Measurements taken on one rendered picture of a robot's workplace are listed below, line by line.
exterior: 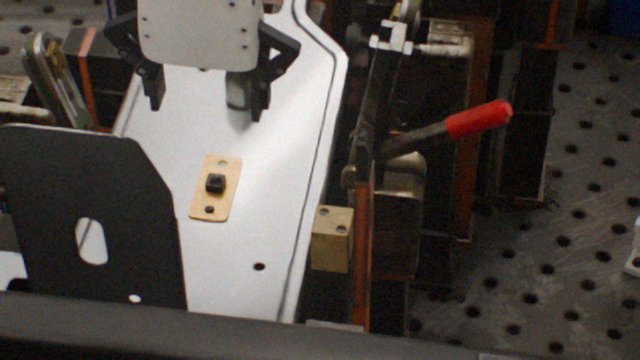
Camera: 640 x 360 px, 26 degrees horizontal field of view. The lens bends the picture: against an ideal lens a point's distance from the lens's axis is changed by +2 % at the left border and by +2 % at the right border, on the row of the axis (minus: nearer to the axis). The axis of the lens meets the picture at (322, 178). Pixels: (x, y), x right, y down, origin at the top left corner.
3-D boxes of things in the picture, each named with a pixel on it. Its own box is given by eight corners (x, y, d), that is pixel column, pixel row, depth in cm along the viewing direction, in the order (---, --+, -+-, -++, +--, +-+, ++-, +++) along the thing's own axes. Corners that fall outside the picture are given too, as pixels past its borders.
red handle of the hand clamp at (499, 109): (350, 138, 125) (504, 84, 117) (363, 153, 126) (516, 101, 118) (344, 171, 122) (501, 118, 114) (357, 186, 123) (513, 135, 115)
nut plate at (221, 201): (206, 154, 133) (205, 146, 132) (244, 159, 132) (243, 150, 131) (186, 218, 127) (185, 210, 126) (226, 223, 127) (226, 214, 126)
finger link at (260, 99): (291, 47, 117) (293, 103, 122) (255, 43, 117) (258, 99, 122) (285, 71, 115) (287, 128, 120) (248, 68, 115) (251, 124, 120)
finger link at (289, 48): (303, 17, 113) (300, 67, 117) (212, 3, 113) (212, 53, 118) (301, 26, 112) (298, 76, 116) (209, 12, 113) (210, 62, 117)
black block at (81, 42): (91, 195, 170) (55, 14, 148) (176, 205, 169) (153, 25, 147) (73, 244, 164) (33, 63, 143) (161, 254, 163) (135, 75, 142)
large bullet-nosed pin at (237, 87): (229, 97, 140) (226, 49, 136) (259, 101, 140) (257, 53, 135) (223, 118, 138) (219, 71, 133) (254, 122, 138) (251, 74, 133)
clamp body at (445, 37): (376, 235, 165) (386, -3, 138) (470, 247, 164) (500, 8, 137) (366, 295, 159) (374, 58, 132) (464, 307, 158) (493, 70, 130)
